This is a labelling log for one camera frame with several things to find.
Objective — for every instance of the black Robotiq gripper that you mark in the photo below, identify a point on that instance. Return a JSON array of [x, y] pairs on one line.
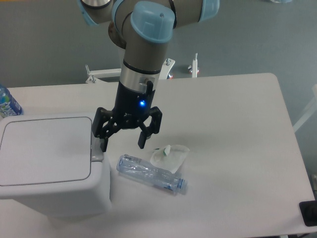
[[130, 110]]

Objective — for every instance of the crushed clear plastic bottle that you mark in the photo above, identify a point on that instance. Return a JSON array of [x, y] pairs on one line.
[[143, 171]]

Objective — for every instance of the blue labelled water bottle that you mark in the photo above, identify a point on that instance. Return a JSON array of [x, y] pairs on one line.
[[8, 105]]

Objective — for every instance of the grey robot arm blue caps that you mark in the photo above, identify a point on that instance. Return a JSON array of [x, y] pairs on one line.
[[143, 29]]

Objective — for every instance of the white push-button trash can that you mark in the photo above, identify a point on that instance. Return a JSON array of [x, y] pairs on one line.
[[54, 165]]

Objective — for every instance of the white plastic wrapper green print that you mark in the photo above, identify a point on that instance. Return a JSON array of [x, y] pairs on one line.
[[169, 157]]

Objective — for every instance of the black device at table edge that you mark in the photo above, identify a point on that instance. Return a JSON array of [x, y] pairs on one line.
[[309, 212]]

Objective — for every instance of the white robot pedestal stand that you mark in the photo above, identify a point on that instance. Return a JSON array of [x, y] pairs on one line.
[[97, 76]]

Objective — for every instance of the white table leg frame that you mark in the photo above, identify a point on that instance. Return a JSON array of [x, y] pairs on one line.
[[307, 112]]

